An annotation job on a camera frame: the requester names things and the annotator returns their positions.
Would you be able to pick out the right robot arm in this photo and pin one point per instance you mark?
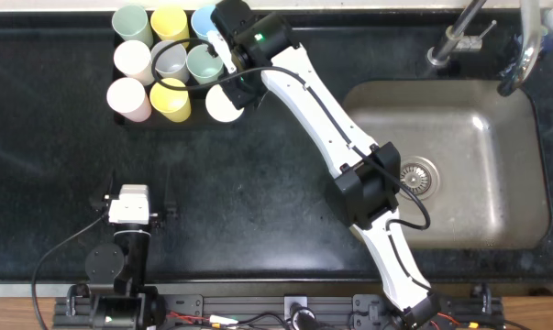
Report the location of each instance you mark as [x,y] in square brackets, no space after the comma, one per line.
[312,91]

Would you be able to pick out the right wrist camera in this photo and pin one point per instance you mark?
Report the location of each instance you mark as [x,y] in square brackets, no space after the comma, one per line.
[222,51]

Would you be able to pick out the white cup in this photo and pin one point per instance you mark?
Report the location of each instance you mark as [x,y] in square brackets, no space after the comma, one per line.
[218,109]

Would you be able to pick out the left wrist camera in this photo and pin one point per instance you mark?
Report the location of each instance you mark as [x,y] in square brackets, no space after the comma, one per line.
[129,206]

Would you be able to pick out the grey cup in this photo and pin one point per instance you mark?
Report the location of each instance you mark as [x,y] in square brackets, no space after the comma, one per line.
[170,62]

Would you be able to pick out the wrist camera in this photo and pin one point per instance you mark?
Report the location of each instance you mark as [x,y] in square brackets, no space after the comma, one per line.
[222,51]
[129,206]

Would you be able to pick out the black tray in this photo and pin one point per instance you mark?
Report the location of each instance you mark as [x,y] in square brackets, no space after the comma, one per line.
[198,121]

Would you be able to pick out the yellow cup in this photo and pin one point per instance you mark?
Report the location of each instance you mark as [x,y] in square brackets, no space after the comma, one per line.
[168,22]
[168,95]

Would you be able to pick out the green cup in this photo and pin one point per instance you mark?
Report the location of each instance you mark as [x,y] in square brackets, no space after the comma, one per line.
[130,23]
[205,66]

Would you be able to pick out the steel tap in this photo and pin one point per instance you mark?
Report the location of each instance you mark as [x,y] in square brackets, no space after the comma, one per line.
[530,46]

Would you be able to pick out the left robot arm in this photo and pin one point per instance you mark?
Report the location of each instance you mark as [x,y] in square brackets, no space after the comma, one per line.
[104,263]

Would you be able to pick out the blue cup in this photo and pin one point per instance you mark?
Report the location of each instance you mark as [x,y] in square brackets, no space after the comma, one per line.
[200,23]

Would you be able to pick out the steel sink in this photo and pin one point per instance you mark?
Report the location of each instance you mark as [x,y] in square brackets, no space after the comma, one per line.
[487,137]

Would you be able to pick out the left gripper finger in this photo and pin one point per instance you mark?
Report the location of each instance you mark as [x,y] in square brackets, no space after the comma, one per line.
[104,194]
[169,201]

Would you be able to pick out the mounting rail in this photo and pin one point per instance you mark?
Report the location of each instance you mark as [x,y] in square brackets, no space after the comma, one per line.
[257,309]

